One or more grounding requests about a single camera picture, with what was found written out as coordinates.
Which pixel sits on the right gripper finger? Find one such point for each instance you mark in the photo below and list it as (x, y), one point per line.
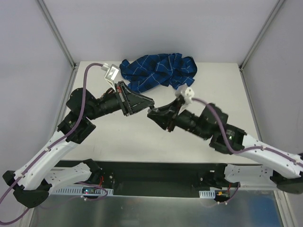
(172, 107)
(162, 119)

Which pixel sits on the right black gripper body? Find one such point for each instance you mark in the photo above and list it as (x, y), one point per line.
(173, 116)

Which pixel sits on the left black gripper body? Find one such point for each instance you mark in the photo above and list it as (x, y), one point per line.
(123, 99)

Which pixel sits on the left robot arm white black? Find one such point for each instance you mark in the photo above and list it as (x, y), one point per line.
(34, 182)

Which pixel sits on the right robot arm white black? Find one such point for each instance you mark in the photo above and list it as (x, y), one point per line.
(282, 168)

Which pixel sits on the blue plaid shirt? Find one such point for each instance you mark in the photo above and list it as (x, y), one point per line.
(149, 71)

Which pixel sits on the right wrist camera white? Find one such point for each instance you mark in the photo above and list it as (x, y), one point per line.
(186, 93)

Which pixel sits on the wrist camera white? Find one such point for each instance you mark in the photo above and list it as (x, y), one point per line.
(111, 71)
(186, 93)

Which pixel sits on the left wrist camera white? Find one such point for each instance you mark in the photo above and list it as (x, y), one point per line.
(111, 71)

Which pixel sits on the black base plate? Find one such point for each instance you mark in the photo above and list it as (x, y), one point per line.
(181, 180)

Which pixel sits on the right aluminium frame post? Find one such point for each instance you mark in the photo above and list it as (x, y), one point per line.
(268, 22)

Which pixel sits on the aluminium frame post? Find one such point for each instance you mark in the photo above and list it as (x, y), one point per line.
(268, 22)
(56, 33)

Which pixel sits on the right white cable duct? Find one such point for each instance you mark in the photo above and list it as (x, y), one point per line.
(210, 194)

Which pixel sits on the white cable duct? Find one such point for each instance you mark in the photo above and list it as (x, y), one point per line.
(210, 194)
(79, 190)

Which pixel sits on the left aluminium frame post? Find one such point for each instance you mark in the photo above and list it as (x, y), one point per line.
(56, 33)

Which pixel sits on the left white cable duct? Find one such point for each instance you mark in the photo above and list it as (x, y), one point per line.
(79, 190)

